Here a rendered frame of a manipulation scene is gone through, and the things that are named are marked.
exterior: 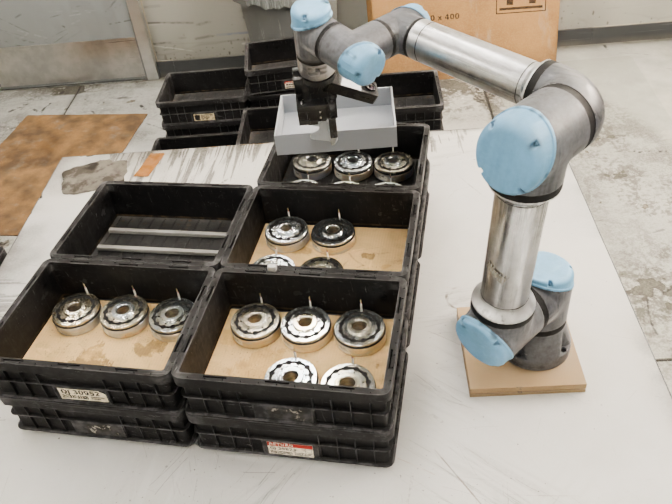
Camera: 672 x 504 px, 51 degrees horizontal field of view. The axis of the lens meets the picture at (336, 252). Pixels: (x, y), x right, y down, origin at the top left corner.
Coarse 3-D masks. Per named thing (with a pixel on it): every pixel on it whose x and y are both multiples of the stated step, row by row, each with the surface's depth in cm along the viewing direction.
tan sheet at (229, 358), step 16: (336, 320) 148; (384, 320) 147; (224, 336) 147; (224, 352) 144; (240, 352) 144; (256, 352) 143; (272, 352) 143; (288, 352) 142; (320, 352) 142; (336, 352) 141; (384, 352) 140; (208, 368) 141; (224, 368) 141; (240, 368) 140; (256, 368) 140; (320, 368) 138; (368, 368) 137; (384, 368) 137
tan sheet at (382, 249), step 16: (368, 240) 167; (384, 240) 167; (400, 240) 166; (256, 256) 166; (288, 256) 165; (304, 256) 165; (320, 256) 164; (336, 256) 164; (352, 256) 163; (368, 256) 163; (384, 256) 162; (400, 256) 162
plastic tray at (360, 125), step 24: (288, 96) 172; (384, 96) 171; (288, 120) 171; (336, 120) 169; (360, 120) 168; (384, 120) 167; (288, 144) 158; (312, 144) 158; (336, 144) 158; (360, 144) 157; (384, 144) 157
